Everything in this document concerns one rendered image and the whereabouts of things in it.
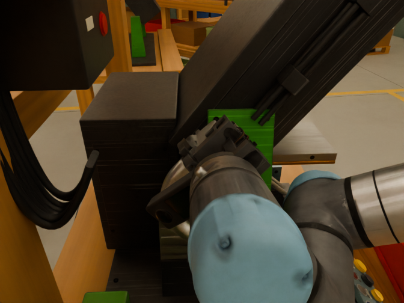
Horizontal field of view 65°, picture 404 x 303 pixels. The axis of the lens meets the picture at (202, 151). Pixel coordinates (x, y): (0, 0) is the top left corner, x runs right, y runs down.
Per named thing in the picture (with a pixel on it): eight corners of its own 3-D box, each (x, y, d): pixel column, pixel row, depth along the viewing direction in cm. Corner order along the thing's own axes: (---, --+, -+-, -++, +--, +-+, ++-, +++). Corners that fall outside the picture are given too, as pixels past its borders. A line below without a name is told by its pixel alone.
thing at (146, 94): (184, 175, 102) (180, 70, 84) (183, 248, 76) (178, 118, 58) (126, 177, 101) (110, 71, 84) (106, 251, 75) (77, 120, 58)
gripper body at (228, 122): (259, 149, 45) (284, 179, 33) (215, 190, 46) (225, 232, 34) (222, 111, 43) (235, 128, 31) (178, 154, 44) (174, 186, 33)
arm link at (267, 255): (241, 369, 20) (159, 275, 18) (222, 263, 30) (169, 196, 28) (351, 305, 19) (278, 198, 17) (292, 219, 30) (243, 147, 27)
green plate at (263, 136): (260, 202, 67) (264, 103, 62) (270, 221, 59) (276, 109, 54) (205, 203, 67) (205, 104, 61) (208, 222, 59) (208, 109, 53)
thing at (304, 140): (309, 131, 84) (312, 121, 83) (334, 165, 71) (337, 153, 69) (163, 135, 83) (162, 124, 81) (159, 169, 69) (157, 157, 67)
